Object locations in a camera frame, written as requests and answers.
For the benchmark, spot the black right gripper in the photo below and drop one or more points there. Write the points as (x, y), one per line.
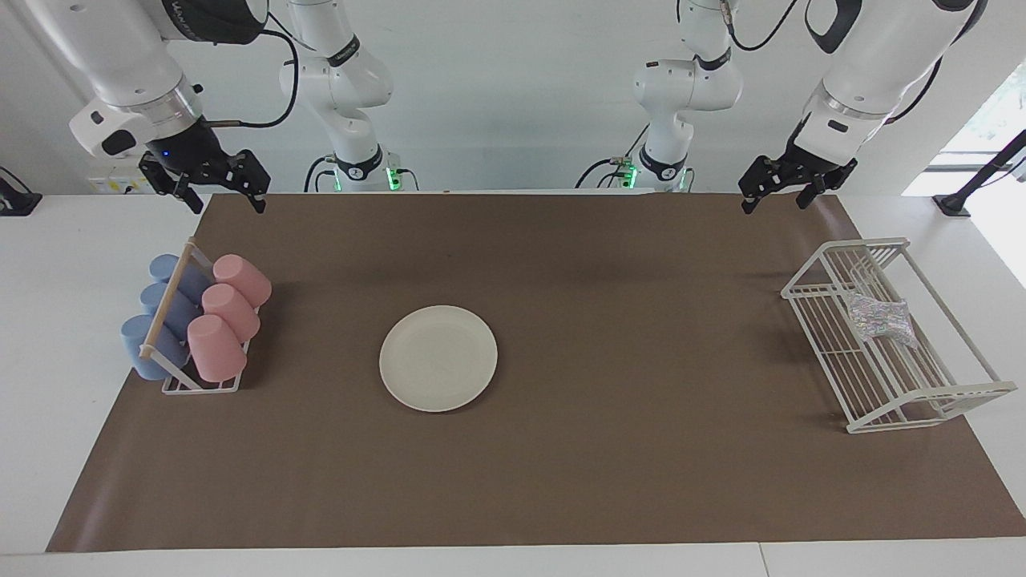
(199, 159)

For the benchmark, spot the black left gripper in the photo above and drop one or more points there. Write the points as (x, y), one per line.
(797, 172)

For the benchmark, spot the shiny crinkled snack packet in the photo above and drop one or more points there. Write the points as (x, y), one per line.
(878, 316)

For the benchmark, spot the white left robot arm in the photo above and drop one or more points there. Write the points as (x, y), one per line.
(874, 56)

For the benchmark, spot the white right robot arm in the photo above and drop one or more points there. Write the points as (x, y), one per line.
(120, 64)

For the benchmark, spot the cream round plate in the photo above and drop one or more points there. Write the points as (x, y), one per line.
(438, 359)

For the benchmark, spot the pink plastic cup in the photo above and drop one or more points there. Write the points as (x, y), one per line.
(243, 279)
(231, 311)
(216, 349)

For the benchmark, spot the blue plastic cup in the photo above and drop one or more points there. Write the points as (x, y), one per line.
(132, 340)
(154, 298)
(163, 266)

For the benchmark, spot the black metal stand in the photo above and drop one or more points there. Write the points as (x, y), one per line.
(954, 204)

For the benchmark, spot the brown table mat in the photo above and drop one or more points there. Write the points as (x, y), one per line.
(601, 481)

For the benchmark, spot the white wall power outlet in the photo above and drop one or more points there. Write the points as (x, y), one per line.
(112, 186)

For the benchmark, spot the black clamp bracket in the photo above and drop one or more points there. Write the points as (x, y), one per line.
(16, 204)

